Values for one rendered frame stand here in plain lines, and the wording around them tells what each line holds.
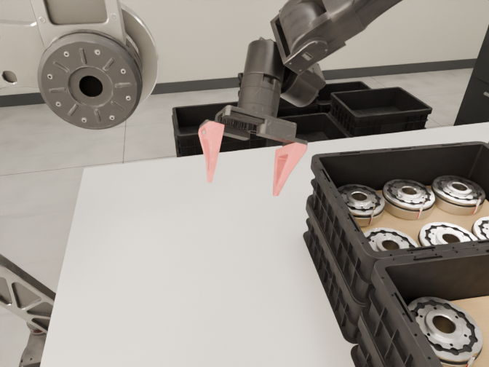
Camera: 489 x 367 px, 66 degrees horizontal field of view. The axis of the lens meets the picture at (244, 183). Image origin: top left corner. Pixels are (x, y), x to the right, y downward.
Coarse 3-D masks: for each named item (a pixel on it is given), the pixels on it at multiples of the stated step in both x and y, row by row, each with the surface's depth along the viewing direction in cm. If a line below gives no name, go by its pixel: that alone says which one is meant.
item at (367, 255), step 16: (432, 144) 82; (448, 144) 82; (464, 144) 82; (480, 144) 82; (320, 176) 73; (336, 192) 68; (336, 208) 66; (352, 224) 61; (352, 240) 60; (480, 240) 58; (368, 256) 55; (384, 256) 55; (400, 256) 55
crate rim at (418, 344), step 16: (416, 256) 55; (432, 256) 55; (448, 256) 55; (464, 256) 55; (480, 256) 55; (384, 272) 52; (384, 288) 50; (384, 304) 51; (400, 304) 48; (400, 320) 47; (416, 336) 44; (416, 352) 44; (432, 352) 43
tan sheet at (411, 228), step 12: (384, 216) 78; (396, 216) 78; (432, 216) 78; (444, 216) 78; (456, 216) 78; (468, 216) 78; (480, 216) 78; (360, 228) 75; (372, 228) 75; (396, 228) 75; (408, 228) 75; (420, 228) 75; (468, 228) 75
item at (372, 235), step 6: (378, 228) 70; (384, 228) 70; (366, 234) 68; (372, 234) 69; (378, 234) 68; (384, 234) 69; (390, 234) 68; (396, 234) 69; (402, 234) 68; (372, 240) 67; (402, 240) 67; (408, 240) 67; (372, 246) 66; (408, 246) 66; (414, 246) 66
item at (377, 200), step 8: (352, 184) 81; (344, 192) 79; (368, 192) 79; (376, 192) 79; (344, 200) 77; (376, 200) 77; (352, 208) 75; (360, 208) 75; (368, 208) 75; (376, 208) 75
